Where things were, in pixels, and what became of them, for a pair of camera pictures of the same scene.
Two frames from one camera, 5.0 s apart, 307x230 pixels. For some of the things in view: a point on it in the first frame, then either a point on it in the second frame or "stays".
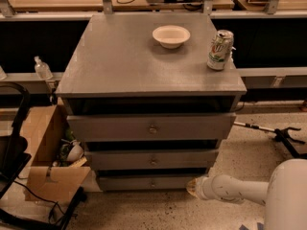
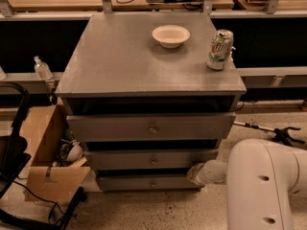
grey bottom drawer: [146, 182] stays
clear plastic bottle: [42, 69] stays
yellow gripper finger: [192, 186] -> [192, 173]
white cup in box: [76, 151] stays
